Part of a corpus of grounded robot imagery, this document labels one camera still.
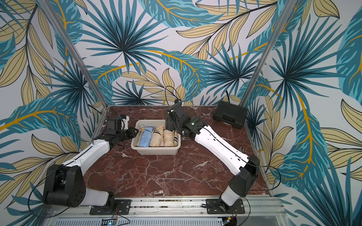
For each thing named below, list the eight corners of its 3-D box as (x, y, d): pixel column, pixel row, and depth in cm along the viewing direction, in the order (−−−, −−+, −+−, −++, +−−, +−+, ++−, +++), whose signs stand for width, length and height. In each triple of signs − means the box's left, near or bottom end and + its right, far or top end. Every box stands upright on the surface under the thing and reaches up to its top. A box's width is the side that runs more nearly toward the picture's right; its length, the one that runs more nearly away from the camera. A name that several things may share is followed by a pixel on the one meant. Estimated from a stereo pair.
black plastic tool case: (211, 120, 112) (212, 116, 108) (218, 102, 124) (219, 98, 121) (242, 130, 106) (244, 126, 102) (246, 110, 119) (248, 106, 115)
